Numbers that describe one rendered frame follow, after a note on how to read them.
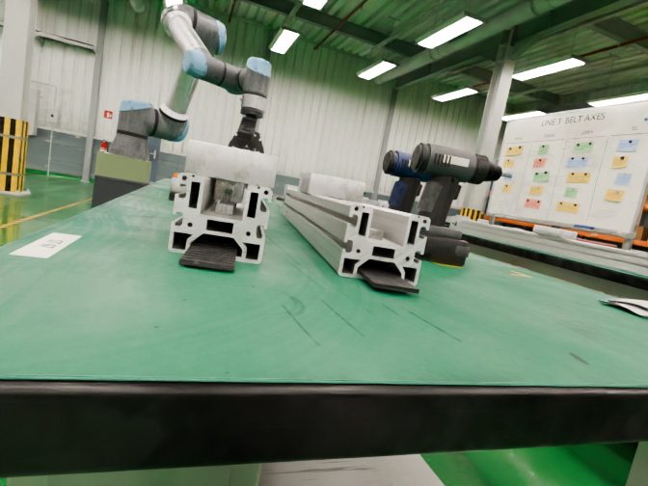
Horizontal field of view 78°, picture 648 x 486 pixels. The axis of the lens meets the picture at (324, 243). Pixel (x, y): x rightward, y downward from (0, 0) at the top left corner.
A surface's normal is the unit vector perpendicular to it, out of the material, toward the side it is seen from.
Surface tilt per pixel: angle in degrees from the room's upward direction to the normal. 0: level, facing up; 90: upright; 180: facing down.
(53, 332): 0
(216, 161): 90
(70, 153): 90
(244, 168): 90
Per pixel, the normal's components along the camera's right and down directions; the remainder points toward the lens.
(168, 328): 0.18, -0.98
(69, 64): 0.31, 0.18
